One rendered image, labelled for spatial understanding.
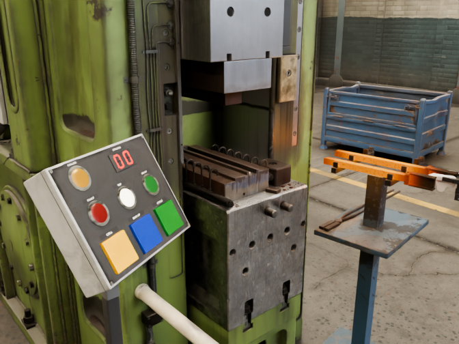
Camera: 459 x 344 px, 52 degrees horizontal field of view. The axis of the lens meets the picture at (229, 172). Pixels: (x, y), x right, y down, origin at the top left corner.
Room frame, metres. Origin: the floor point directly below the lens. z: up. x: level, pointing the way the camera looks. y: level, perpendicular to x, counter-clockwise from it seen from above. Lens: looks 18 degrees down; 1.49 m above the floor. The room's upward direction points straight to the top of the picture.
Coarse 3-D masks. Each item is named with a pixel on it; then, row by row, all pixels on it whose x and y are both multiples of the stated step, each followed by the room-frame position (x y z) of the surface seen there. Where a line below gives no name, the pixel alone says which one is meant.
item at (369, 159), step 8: (336, 152) 1.82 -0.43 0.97; (344, 152) 1.79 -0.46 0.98; (352, 152) 1.79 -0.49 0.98; (360, 160) 1.75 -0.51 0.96; (368, 160) 1.72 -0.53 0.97; (376, 160) 1.70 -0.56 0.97; (384, 160) 1.68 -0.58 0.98; (392, 160) 1.68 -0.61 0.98; (400, 168) 1.64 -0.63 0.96; (408, 168) 1.62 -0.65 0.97; (416, 168) 1.60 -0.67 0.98; (424, 168) 1.59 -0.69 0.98; (432, 168) 1.58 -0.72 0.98; (456, 176) 1.52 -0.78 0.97
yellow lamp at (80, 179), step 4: (72, 172) 0.94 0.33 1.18; (76, 172) 0.95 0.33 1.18; (80, 172) 0.96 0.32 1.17; (84, 172) 0.97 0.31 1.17; (72, 176) 0.94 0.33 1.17; (76, 176) 0.94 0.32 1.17; (80, 176) 0.95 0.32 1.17; (84, 176) 0.96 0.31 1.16; (76, 180) 0.94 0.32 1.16; (80, 180) 0.94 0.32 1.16; (84, 180) 0.95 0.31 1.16; (88, 180) 0.96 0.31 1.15; (76, 184) 0.93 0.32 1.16; (80, 184) 0.94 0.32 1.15; (84, 184) 0.95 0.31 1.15
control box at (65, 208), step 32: (96, 160) 1.02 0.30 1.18; (128, 160) 1.10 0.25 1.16; (32, 192) 0.92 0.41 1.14; (64, 192) 0.90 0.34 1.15; (96, 192) 0.96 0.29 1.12; (160, 192) 1.13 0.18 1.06; (64, 224) 0.88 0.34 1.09; (96, 224) 0.91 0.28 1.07; (128, 224) 0.98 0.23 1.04; (160, 224) 1.06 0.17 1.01; (64, 256) 0.89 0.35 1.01; (96, 256) 0.86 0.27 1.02; (96, 288) 0.85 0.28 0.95
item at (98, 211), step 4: (96, 204) 0.94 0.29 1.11; (100, 204) 0.95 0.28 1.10; (92, 208) 0.93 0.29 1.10; (96, 208) 0.93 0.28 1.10; (100, 208) 0.94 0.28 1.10; (104, 208) 0.95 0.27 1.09; (92, 212) 0.92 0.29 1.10; (96, 212) 0.93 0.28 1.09; (100, 212) 0.94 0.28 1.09; (104, 212) 0.94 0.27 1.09; (92, 216) 0.91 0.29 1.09; (96, 216) 0.92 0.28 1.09; (100, 216) 0.93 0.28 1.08; (104, 216) 0.94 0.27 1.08; (96, 220) 0.92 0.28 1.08; (100, 220) 0.92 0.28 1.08; (104, 220) 0.93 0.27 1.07
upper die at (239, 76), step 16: (192, 64) 1.54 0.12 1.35; (208, 64) 1.48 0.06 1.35; (224, 64) 1.42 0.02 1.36; (240, 64) 1.46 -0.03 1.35; (256, 64) 1.51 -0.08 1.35; (192, 80) 1.54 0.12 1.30; (208, 80) 1.48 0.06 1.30; (224, 80) 1.42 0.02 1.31; (240, 80) 1.46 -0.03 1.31; (256, 80) 1.51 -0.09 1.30
